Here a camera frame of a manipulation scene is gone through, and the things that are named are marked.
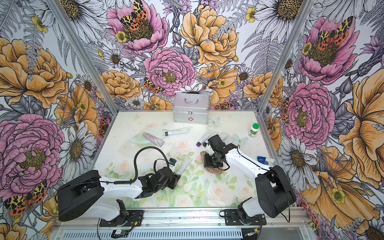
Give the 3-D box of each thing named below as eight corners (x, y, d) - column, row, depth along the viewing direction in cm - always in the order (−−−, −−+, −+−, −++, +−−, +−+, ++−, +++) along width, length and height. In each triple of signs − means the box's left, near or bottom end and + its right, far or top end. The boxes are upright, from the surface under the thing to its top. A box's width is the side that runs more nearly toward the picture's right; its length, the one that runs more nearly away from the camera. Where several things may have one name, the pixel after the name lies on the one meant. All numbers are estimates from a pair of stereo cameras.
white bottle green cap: (249, 138, 108) (252, 129, 101) (247, 131, 112) (250, 122, 105) (256, 138, 108) (260, 129, 101) (254, 131, 112) (258, 122, 105)
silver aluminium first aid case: (175, 125, 117) (172, 108, 104) (177, 108, 129) (175, 91, 116) (208, 125, 117) (209, 108, 104) (207, 108, 129) (208, 91, 116)
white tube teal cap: (165, 136, 109) (164, 134, 107) (164, 133, 110) (164, 131, 108) (193, 131, 112) (193, 128, 110) (192, 128, 114) (192, 126, 112)
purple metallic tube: (142, 137, 108) (140, 135, 106) (145, 133, 110) (144, 131, 108) (161, 147, 103) (160, 145, 101) (164, 143, 105) (164, 140, 103)
